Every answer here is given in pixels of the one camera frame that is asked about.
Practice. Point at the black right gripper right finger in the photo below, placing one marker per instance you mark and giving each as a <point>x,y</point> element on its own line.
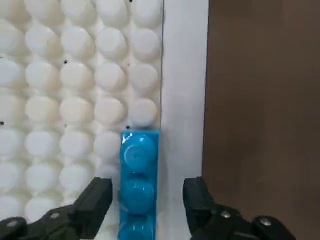
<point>212,220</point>

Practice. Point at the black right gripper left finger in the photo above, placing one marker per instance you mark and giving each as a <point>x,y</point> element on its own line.
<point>75,217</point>

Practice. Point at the blue three-stud block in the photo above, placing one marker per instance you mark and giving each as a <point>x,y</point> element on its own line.
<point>138,175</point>

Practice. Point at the white studded baseplate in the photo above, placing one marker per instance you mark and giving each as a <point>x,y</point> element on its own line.
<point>62,75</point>

